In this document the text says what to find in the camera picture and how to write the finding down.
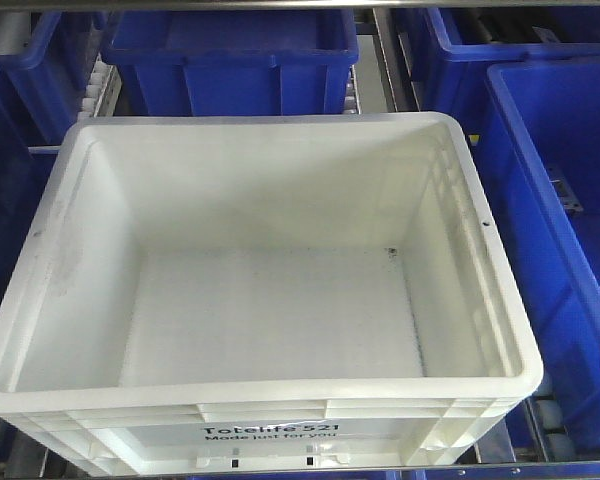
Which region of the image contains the white plastic Totelife bin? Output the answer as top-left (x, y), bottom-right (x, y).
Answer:
top-left (0, 112), bottom-right (543, 475)

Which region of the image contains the blue bin rear centre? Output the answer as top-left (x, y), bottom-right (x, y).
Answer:
top-left (102, 9), bottom-right (359, 117)

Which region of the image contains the blue bin left shelf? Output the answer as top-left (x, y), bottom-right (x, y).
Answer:
top-left (0, 67), bottom-right (55, 304)

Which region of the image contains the blue bin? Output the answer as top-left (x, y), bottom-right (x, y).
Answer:
top-left (0, 11), bottom-right (109, 146)
top-left (102, 9), bottom-right (359, 117)
top-left (394, 6), bottom-right (600, 133)

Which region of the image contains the blue bin right shelf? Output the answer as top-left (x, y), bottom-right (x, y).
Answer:
top-left (474, 57), bottom-right (600, 455)

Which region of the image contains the blue bin rear left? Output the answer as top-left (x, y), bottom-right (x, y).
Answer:
top-left (0, 11), bottom-right (109, 146)

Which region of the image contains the blue bin shelf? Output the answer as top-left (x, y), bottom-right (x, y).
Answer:
top-left (474, 57), bottom-right (600, 455)
top-left (0, 67), bottom-right (55, 304)

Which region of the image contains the blue bin rear right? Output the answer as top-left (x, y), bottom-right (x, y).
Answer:
top-left (394, 6), bottom-right (600, 133)

